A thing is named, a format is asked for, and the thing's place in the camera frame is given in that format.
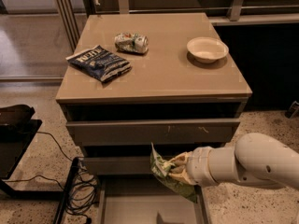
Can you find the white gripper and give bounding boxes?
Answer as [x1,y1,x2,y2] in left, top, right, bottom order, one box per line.
[169,147,218,187]

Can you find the green jalapeno chip bag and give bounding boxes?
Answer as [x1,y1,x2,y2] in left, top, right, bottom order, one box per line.
[150,146,197,203]

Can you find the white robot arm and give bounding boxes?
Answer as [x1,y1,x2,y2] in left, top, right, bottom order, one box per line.
[169,133,299,190]

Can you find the top grey drawer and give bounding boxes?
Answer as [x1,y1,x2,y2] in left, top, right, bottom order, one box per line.
[66,119,240,147]

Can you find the middle grey drawer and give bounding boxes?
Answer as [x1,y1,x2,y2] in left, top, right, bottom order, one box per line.
[83,156,152,175]

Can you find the bottom open grey drawer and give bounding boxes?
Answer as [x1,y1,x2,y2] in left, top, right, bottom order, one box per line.
[95,176,210,224]

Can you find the grey drawer cabinet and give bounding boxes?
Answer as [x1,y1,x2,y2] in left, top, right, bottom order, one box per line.
[55,12,253,185]

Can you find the blue chip bag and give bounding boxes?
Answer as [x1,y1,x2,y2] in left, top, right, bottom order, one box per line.
[66,45,132,83]

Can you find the white bowl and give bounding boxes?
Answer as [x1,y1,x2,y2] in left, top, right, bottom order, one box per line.
[187,37,229,63]

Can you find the crushed soda can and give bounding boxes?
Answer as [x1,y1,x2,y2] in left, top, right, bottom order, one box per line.
[115,33,149,54]

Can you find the black cable bundle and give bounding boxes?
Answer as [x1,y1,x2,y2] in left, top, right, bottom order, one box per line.
[3,132,100,224]

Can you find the metal railing frame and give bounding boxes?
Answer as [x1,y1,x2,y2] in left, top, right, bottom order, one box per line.
[54,0,299,49]

